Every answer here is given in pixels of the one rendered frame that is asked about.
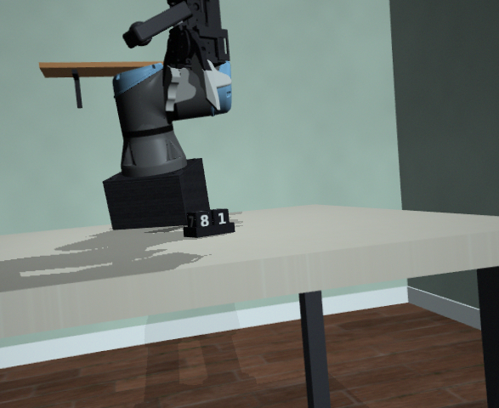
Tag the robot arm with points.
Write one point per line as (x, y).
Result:
(140, 104)

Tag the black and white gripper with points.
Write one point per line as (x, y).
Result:
(183, 41)

